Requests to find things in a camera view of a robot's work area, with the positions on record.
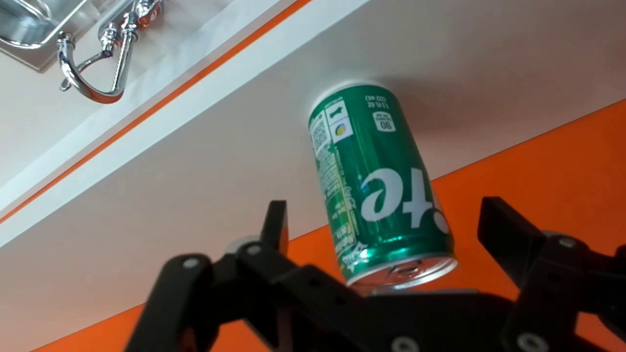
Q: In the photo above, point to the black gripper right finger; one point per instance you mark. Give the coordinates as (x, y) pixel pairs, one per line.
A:
(560, 294)

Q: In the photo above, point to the green sprite can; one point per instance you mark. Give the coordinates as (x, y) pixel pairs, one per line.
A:
(378, 196)

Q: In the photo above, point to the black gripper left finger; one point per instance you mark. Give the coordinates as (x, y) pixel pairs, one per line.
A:
(261, 306)

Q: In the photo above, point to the chrome faucet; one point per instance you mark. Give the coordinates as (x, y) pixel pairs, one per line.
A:
(79, 81)

